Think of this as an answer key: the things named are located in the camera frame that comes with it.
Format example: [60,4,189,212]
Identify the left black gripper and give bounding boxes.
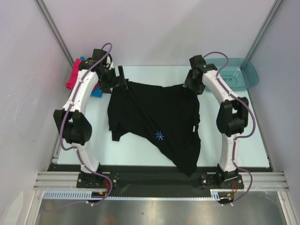
[98,66,127,94]

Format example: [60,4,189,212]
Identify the black t shirt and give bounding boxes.
[107,82,201,177]

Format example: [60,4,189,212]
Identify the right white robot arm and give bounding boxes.
[183,55,249,188]

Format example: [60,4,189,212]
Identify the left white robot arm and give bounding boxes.
[53,49,127,188]

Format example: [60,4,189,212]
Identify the blue folded t shirt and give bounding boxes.
[79,56,104,98]

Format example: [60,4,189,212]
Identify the teal plastic bin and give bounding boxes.
[219,58,259,92]

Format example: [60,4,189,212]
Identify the pink folded t shirt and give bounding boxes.
[65,59,82,90]

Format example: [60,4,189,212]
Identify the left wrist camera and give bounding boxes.
[105,55,114,70]

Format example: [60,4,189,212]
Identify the left aluminium corner post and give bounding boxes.
[34,0,74,66]

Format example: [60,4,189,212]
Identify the aluminium corner post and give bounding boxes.
[245,0,284,61]
[34,0,74,66]

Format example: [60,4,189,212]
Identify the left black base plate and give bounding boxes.
[76,172,120,189]

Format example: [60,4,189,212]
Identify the right aluminium corner post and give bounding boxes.
[245,0,284,61]

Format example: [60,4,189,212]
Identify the right white cable duct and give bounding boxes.
[211,189,237,200]

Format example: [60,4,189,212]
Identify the white cable duct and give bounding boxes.
[211,189,237,200]
[44,190,106,200]

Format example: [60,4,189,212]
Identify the left white cable duct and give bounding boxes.
[44,190,106,200]

